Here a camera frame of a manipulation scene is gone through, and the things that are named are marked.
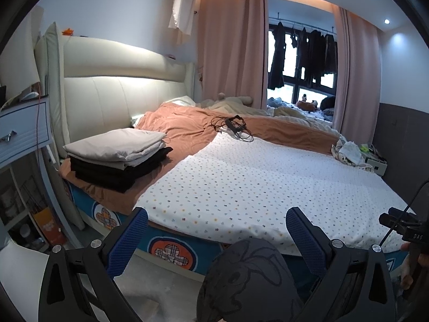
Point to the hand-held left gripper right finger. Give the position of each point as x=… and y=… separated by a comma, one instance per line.
x=305, y=238

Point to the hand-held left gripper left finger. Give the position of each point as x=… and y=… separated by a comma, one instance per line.
x=129, y=238

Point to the black folded clothes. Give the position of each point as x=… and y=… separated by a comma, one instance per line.
x=117, y=177

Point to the row of dark hanging clothes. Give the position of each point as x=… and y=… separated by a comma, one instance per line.
x=315, y=53

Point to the person's right hand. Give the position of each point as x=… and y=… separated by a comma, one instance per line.
x=407, y=275

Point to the dark grey printed garment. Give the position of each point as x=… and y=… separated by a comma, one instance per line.
x=248, y=281

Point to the bed with floral sheet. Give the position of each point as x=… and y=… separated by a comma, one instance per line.
x=251, y=181

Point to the orange box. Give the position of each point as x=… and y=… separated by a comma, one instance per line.
x=48, y=224

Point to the cream patterned fringed cloth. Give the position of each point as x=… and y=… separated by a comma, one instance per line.
x=350, y=151

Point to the small green object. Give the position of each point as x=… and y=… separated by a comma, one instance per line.
x=364, y=147

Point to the white smooth seat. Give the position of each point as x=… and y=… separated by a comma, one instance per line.
x=16, y=275

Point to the orange blanket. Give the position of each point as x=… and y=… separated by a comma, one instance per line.
x=187, y=120

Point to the orange plush toy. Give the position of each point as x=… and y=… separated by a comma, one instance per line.
x=305, y=104

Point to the blue plush toy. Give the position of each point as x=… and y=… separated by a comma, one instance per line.
x=276, y=102

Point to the cream padded headboard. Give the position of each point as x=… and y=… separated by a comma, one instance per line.
x=117, y=94

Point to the white pillow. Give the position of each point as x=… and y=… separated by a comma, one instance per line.
x=181, y=101

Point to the white and blue bedside table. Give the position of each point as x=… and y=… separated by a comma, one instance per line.
x=23, y=134

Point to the beige rumpled duvet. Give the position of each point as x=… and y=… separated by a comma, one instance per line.
x=234, y=105

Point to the dark framed window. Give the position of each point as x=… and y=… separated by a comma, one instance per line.
x=291, y=86

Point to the pink curtain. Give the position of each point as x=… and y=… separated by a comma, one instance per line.
x=231, y=47
x=355, y=73

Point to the black hanging coat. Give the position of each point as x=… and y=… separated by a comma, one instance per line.
x=276, y=60

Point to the small orange toy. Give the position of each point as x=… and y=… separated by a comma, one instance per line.
x=67, y=31

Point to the white hanging shirt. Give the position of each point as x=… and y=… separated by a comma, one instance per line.
x=182, y=10

